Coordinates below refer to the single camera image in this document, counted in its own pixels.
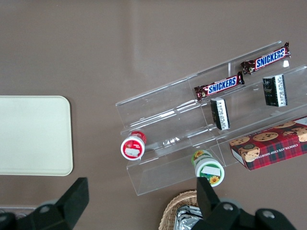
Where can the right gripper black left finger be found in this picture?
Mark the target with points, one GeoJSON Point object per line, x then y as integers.
{"type": "Point", "coordinates": [69, 203]}

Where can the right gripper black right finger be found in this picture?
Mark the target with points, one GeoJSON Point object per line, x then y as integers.
{"type": "Point", "coordinates": [211, 210]}

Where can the light wicker basket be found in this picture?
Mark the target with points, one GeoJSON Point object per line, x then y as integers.
{"type": "Point", "coordinates": [168, 210]}

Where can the cream plastic tray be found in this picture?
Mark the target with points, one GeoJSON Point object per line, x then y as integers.
{"type": "Point", "coordinates": [36, 136]}

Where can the aluminium foil container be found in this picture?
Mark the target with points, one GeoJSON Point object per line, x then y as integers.
{"type": "Point", "coordinates": [187, 218]}

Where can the green sunflower lid cup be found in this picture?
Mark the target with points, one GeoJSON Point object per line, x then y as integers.
{"type": "Point", "coordinates": [208, 169]}

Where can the red lid cup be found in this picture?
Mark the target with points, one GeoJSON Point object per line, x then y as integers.
{"type": "Point", "coordinates": [132, 147]}

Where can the red tartan cookie box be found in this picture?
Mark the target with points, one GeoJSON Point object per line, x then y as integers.
{"type": "Point", "coordinates": [271, 148]}

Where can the small black box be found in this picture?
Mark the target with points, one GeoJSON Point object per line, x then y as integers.
{"type": "Point", "coordinates": [274, 89]}
{"type": "Point", "coordinates": [220, 113]}

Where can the clear acrylic stepped display stand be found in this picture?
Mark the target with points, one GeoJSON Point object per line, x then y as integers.
{"type": "Point", "coordinates": [156, 112]}

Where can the Snickers chocolate bar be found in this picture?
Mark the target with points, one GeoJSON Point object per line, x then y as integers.
{"type": "Point", "coordinates": [219, 87]}
{"type": "Point", "coordinates": [268, 58]}

